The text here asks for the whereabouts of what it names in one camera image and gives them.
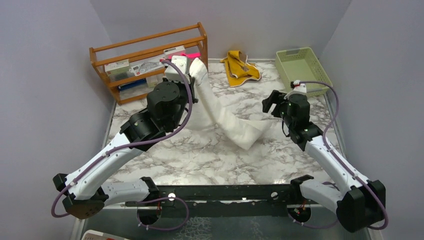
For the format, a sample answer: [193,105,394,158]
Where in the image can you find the white towel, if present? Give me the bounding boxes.
[186,58,272,150]

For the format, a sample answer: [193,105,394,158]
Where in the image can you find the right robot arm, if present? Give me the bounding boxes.
[262,90,388,233]

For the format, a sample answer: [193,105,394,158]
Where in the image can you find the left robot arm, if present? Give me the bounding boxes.
[51,74,196,220]

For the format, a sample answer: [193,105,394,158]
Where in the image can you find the small white green box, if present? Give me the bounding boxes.
[145,75,159,88]

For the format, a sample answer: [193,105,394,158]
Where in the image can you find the green plastic basket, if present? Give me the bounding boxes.
[275,47,333,97]

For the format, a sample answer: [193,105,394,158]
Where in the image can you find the blue box on shelf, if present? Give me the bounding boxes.
[117,78,147,92]

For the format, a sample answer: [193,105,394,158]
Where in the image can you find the pink ruler set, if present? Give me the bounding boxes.
[184,52,202,59]

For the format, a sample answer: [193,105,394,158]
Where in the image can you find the yellow towel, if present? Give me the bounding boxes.
[220,50,262,88]

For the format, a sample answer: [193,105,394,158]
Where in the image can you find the clear protractor ruler pack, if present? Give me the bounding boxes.
[129,55,165,76]

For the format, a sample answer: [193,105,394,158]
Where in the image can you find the white pack behind pink ruler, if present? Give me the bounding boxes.
[163,45,186,59]

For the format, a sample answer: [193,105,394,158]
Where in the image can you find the wooden shelf rack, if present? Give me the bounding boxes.
[89,22,208,105]

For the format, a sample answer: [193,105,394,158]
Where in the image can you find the white box with red label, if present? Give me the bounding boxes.
[104,59,130,81]

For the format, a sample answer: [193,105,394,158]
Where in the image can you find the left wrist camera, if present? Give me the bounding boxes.
[163,55,193,84]

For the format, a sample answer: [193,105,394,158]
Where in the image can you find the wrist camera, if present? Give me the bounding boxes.
[163,55,193,84]
[290,80,307,95]

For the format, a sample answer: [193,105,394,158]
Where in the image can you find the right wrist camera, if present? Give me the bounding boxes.
[290,80,307,95]

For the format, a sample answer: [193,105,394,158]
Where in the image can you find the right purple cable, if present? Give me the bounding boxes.
[286,80,389,231]

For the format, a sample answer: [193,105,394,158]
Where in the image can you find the purple cable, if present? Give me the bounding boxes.
[286,80,389,231]
[50,58,195,232]

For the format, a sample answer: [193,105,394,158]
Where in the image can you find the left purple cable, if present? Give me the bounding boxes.
[50,58,195,232]

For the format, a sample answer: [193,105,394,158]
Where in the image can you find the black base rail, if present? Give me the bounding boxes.
[125,183,316,220]

